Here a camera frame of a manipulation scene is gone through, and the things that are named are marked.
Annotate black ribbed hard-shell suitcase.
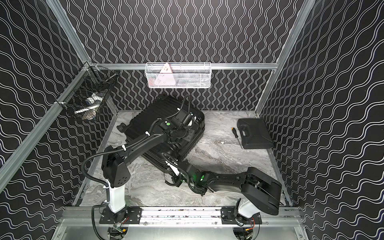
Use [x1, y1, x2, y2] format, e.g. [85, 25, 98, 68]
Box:
[117, 96, 205, 174]

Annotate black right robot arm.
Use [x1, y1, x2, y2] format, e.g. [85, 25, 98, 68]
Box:
[162, 153, 282, 219]

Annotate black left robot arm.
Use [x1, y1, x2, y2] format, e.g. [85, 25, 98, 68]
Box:
[81, 109, 195, 214]

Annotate pink triangular card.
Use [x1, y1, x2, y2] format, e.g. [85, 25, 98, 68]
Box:
[154, 63, 176, 87]

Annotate black plastic tool case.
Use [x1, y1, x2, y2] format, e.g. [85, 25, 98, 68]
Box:
[237, 118, 274, 150]

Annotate silver items in black basket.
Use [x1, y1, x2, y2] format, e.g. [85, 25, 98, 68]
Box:
[74, 93, 104, 120]

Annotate white wire wall basket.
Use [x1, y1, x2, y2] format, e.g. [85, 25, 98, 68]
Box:
[145, 62, 212, 89]

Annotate black handled screwdriver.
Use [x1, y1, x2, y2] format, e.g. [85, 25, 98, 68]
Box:
[231, 128, 243, 149]

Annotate black wire corner basket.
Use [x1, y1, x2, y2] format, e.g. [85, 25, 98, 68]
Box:
[58, 62, 119, 121]

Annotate aluminium frame crossbar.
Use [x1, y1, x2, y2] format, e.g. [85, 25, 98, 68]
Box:
[90, 62, 278, 71]

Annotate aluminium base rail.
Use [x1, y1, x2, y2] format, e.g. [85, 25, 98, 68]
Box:
[52, 207, 309, 240]

